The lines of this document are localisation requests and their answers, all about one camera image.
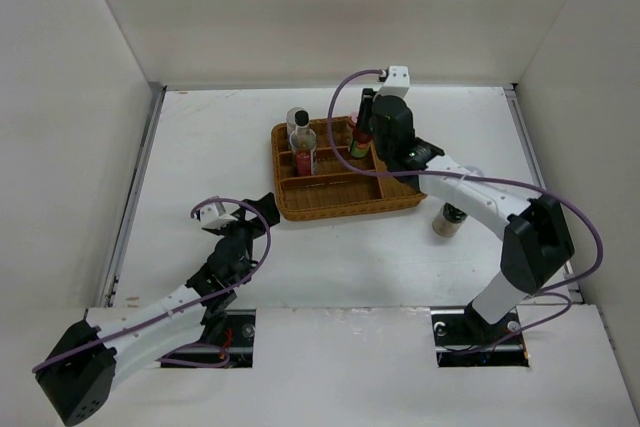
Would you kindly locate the tall dark vinegar bottle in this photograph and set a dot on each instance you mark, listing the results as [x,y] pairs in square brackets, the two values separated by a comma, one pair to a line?
[303,142]

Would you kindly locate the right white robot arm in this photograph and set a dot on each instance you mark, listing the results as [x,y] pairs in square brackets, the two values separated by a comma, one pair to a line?
[535,237]

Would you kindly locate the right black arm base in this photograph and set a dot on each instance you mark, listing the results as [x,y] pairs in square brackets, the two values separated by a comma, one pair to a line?
[461,341]

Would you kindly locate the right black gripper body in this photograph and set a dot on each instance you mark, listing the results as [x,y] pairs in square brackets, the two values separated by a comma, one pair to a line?
[383,151]

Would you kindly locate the brown wicker divided basket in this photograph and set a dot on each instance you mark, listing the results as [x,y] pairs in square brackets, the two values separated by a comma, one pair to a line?
[333,191]

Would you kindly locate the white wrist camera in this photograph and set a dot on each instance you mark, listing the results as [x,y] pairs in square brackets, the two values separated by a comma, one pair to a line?
[395,81]
[211,214]

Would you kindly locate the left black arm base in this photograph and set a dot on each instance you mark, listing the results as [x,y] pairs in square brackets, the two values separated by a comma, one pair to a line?
[228,344]

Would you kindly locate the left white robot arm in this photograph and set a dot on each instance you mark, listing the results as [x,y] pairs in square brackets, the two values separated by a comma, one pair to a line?
[89,360]

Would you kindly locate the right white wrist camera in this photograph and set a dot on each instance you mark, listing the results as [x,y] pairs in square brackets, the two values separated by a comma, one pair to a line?
[395,81]

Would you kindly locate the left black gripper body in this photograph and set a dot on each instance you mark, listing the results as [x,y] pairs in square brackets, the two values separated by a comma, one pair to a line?
[247,230]

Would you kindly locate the silver-lid jar with blue label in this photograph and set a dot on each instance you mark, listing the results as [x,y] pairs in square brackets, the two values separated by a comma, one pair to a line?
[290,120]

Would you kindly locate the green red sauce bottle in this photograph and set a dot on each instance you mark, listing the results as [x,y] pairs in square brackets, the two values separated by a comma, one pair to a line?
[360,143]

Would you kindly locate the black-cap small pepper bottle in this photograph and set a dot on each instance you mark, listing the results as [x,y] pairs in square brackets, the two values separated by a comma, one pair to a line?
[448,221]

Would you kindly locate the pink-cap clear spice bottle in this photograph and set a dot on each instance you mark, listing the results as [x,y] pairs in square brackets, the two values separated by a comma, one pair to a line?
[352,120]

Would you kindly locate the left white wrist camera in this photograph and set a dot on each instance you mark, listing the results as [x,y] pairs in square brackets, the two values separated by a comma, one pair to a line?
[211,214]

